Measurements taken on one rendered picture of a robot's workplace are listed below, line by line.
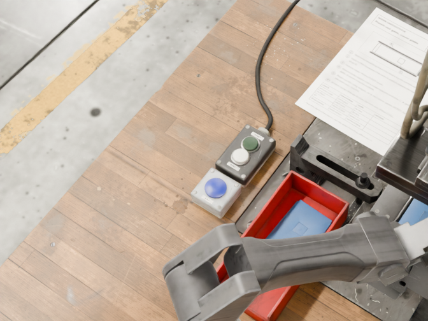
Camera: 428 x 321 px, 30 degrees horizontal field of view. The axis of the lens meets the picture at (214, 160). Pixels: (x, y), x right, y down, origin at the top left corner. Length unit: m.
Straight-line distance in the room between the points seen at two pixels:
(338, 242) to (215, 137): 0.59
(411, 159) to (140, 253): 0.51
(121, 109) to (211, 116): 1.16
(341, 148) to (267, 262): 0.62
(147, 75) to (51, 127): 0.37
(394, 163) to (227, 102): 0.46
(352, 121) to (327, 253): 0.60
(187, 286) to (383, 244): 0.26
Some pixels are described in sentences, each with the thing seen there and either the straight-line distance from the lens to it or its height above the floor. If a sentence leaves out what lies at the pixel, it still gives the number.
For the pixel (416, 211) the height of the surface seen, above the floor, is 0.99.
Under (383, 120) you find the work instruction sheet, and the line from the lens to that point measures 1.56.
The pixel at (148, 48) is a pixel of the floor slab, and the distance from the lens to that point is 2.83.
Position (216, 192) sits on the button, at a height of 0.94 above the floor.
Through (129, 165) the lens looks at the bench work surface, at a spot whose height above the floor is 0.90.
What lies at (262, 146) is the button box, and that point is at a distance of 1.49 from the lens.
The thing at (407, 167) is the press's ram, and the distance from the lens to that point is 1.24.
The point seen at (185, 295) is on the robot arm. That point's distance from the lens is 0.96.
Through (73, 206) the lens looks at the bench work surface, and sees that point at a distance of 1.50.
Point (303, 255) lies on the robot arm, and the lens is 0.97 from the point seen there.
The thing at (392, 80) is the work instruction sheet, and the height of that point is 0.90.
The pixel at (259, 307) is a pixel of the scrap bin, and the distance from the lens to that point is 1.38.
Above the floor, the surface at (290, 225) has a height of 0.91.
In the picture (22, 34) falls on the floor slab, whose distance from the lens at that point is 2.98.
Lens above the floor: 2.20
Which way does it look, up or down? 60 degrees down
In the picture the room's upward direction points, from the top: 7 degrees counter-clockwise
